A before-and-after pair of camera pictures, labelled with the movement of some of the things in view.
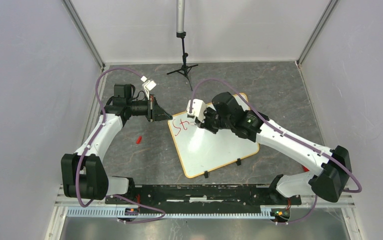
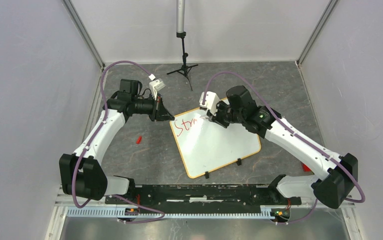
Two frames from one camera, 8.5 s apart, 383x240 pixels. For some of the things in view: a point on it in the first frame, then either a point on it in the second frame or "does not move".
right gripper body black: (212, 122) to (224, 115)
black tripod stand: (180, 33) does not move
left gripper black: (155, 111) does not move
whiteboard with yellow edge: (200, 151) does not move
